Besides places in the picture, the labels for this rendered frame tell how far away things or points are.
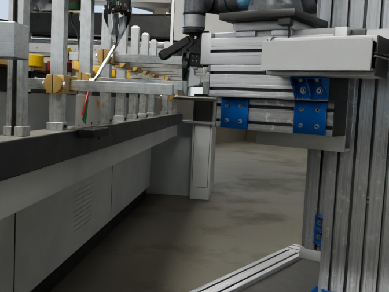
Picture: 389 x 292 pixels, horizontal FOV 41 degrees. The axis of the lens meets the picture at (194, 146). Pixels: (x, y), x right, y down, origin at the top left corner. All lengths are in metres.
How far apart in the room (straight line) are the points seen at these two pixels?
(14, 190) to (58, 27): 0.48
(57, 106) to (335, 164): 0.79
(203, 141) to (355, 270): 2.81
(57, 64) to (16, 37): 1.00
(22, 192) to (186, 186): 3.17
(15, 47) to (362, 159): 1.17
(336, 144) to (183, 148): 2.99
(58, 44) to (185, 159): 3.00
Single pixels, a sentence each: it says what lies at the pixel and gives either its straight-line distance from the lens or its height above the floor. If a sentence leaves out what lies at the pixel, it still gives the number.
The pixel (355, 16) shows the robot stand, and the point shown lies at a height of 1.05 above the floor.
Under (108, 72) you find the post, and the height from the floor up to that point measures 0.89.
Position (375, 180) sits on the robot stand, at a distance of 1.50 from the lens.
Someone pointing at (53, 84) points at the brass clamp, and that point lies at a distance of 1.45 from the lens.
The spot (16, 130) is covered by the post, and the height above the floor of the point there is 0.71.
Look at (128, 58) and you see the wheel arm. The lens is 1.98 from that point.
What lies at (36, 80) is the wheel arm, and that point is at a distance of 1.54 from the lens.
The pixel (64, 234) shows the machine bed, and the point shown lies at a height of 0.22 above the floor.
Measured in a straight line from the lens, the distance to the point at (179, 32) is 4.23.
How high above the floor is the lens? 0.80
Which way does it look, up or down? 5 degrees down
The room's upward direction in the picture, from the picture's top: 3 degrees clockwise
